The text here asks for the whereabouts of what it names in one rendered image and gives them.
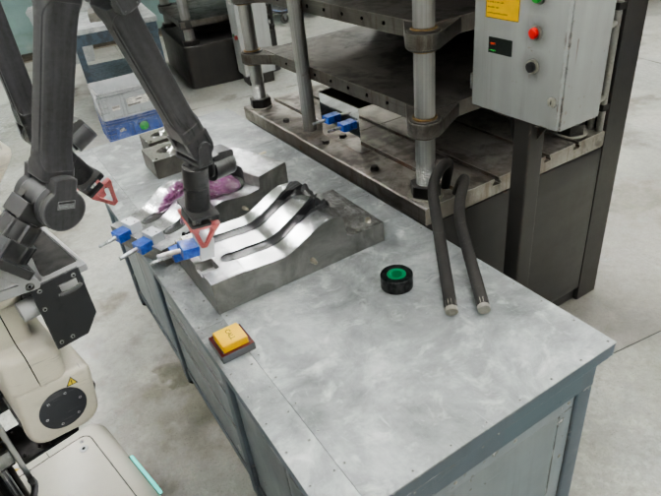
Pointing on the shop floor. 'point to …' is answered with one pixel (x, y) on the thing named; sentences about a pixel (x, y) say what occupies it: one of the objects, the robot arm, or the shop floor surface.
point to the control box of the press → (537, 90)
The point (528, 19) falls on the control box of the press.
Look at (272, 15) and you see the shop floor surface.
